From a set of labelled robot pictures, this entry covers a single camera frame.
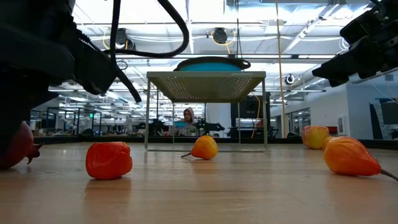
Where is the black monitor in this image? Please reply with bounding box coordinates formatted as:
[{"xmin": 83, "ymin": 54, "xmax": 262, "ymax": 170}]
[{"xmin": 230, "ymin": 92, "xmax": 271, "ymax": 127}]

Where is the pale green perforated metal shelf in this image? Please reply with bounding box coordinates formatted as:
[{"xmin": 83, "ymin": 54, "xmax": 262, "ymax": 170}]
[{"xmin": 144, "ymin": 70, "xmax": 269, "ymax": 153}]

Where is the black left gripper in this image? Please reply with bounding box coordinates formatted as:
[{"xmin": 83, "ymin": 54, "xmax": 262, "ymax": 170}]
[{"xmin": 0, "ymin": 18, "xmax": 119, "ymax": 153}]

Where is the blue collapsible bowl grey rim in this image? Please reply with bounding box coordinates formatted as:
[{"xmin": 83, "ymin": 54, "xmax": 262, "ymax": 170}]
[{"xmin": 173, "ymin": 56, "xmax": 252, "ymax": 72}]

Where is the small yellow-red toy pear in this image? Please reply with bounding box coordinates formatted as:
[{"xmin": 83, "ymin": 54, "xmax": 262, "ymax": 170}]
[
  {"xmin": 181, "ymin": 134, "xmax": 220, "ymax": 161},
  {"xmin": 323, "ymin": 136, "xmax": 398, "ymax": 182}
]

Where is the small red-orange toy fruit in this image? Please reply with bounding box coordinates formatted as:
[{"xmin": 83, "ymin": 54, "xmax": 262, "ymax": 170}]
[{"xmin": 85, "ymin": 141, "xmax": 134, "ymax": 180}]

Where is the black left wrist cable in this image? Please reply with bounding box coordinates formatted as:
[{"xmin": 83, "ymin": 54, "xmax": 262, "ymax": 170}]
[{"xmin": 104, "ymin": 0, "xmax": 190, "ymax": 104}]

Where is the red yellow toy mango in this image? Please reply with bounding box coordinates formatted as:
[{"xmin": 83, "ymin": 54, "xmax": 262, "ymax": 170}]
[{"xmin": 302, "ymin": 125, "xmax": 330, "ymax": 151}]

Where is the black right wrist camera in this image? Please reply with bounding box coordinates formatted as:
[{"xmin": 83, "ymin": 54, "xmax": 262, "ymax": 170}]
[{"xmin": 340, "ymin": 14, "xmax": 379, "ymax": 44}]

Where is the person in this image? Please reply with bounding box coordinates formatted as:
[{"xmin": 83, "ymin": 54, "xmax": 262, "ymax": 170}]
[{"xmin": 164, "ymin": 106, "xmax": 200, "ymax": 137}]

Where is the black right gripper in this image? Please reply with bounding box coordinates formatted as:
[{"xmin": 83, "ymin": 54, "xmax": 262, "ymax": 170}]
[{"xmin": 312, "ymin": 0, "xmax": 398, "ymax": 88}]

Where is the dark red toy pomegranate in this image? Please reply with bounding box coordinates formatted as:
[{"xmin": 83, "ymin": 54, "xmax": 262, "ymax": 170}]
[{"xmin": 0, "ymin": 121, "xmax": 44, "ymax": 170}]

